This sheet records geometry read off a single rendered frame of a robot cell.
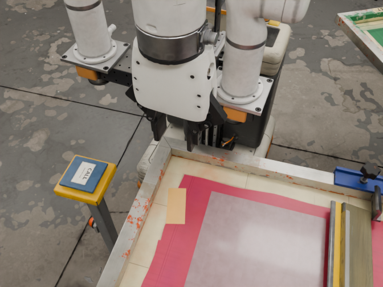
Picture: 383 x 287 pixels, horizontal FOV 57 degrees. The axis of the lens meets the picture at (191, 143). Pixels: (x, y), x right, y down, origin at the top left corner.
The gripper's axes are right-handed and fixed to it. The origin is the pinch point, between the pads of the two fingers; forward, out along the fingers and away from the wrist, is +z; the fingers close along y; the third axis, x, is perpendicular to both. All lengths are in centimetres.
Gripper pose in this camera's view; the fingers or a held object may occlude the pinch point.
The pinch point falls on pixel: (176, 131)
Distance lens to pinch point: 51.1
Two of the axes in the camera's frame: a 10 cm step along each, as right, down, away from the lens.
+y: -9.3, -2.9, 2.3
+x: -3.7, 7.2, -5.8
